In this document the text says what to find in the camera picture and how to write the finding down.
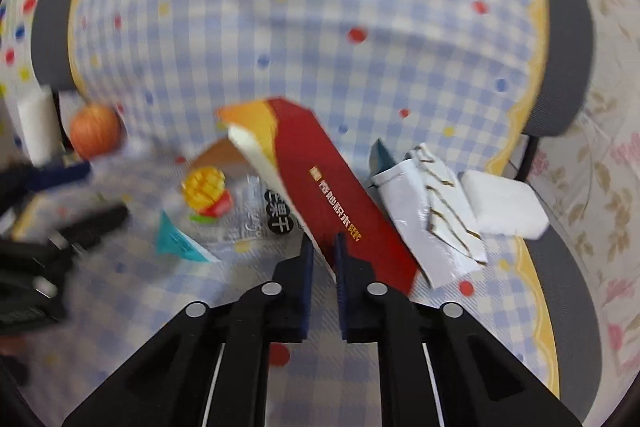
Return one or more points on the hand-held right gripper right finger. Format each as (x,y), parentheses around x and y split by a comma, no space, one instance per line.
(342,267)

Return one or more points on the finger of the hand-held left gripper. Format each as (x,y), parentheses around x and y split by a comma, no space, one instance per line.
(95,224)
(55,172)

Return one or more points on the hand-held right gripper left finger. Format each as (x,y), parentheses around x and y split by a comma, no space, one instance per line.
(305,267)

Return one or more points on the red paper box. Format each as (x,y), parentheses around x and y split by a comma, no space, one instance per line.
(320,167)

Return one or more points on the white packet with curved stripes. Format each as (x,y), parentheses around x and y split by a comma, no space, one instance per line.
(430,207)

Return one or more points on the clear mango print packet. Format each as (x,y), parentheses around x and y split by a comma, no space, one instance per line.
(205,189)

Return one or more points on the dark teal packet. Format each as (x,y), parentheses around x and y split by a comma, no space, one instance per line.
(381,157)

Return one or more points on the white foam block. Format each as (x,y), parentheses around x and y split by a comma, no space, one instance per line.
(505,204)

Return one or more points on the red apple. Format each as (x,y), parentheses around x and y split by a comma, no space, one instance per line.
(95,132)

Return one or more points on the blue checkered dotted cloth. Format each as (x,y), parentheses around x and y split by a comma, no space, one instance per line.
(300,7)

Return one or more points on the pink floral print sheet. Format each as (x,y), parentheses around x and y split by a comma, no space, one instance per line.
(615,157)

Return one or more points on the grey office chair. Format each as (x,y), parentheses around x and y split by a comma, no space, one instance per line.
(565,57)

